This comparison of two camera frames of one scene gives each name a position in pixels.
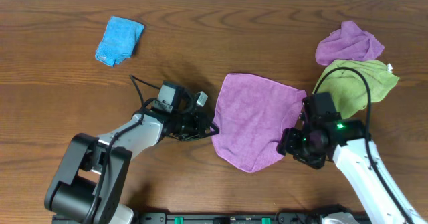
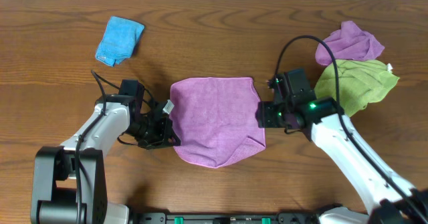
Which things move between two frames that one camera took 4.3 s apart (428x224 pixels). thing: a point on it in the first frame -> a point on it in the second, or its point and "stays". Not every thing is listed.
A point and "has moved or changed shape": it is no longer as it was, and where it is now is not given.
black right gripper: (287, 145) -> (265, 120)
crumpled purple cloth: (350, 42) stays
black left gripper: (201, 118) -> (163, 138)
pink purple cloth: (251, 114) has moved or changed shape
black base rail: (280, 218) stays
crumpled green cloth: (348, 87) stays
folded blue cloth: (119, 41) stays
